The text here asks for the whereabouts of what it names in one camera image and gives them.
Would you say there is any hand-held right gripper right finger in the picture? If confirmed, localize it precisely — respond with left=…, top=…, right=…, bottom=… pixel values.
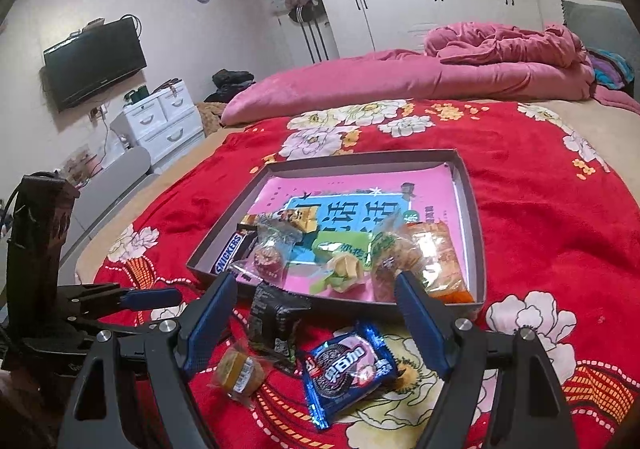
left=394, top=270, right=581, bottom=449

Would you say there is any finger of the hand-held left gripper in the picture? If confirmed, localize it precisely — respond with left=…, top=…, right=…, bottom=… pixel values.
left=57, top=283, right=183, bottom=312
left=70, top=311, right=156, bottom=332

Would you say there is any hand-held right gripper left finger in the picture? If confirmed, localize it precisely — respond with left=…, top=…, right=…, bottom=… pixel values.
left=57, top=271, right=240, bottom=449

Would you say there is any orange cracker packet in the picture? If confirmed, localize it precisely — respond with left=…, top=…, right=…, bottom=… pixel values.
left=405, top=221, right=476, bottom=305

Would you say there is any clear green brown cookie packet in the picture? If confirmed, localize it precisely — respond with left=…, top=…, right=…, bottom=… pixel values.
left=367, top=221, right=426, bottom=302

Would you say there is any brown chocolate bar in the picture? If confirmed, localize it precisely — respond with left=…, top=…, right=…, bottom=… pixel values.
left=212, top=224, right=258, bottom=277

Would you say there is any clear round cake packet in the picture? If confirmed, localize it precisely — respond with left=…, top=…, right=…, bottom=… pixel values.
left=230, top=221, right=301, bottom=290

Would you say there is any blue sandwich cookie packet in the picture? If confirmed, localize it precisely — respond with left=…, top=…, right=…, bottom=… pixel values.
left=297, top=321, right=401, bottom=432

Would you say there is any green label milk snack packet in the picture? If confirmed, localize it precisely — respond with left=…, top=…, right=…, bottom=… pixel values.
left=300, top=235, right=382, bottom=299

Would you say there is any grey shallow cardboard tray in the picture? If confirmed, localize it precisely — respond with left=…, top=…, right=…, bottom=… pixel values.
left=186, top=149, right=488, bottom=320

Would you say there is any yellow cartoon snack packet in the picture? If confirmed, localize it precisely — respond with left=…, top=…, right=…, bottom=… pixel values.
left=239, top=206, right=321, bottom=236

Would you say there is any small yellow cake packet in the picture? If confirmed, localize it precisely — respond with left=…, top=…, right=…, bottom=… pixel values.
left=210, top=339, right=273, bottom=410

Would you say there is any black snack packet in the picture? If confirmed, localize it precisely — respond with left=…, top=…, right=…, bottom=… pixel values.
left=248, top=281, right=313, bottom=375

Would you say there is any pink children's book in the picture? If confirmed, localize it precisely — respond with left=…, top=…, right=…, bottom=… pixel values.
left=247, top=164, right=473, bottom=302

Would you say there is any red floral blanket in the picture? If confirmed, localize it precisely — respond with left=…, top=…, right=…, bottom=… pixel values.
left=75, top=99, right=640, bottom=449

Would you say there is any white drawer cabinet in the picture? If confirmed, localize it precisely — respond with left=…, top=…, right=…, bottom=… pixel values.
left=110, top=81, right=206, bottom=174

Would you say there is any black flat television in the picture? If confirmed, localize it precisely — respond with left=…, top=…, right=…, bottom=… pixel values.
left=42, top=19, right=147, bottom=112

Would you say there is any brown patterned cushion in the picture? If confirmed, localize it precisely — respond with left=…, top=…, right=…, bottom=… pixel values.
left=195, top=101, right=223, bottom=136

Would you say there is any dark clothes pile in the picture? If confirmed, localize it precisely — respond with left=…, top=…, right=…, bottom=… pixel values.
left=205, top=70, right=256, bottom=103

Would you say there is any pink quilt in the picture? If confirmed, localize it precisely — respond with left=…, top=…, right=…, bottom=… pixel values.
left=220, top=21, right=640, bottom=127

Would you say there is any blue purple striped cloth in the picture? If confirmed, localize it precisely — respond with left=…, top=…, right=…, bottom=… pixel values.
left=585, top=49, right=636, bottom=90

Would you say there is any grey padded headboard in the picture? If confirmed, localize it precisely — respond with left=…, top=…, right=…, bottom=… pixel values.
left=560, top=0, right=640, bottom=100

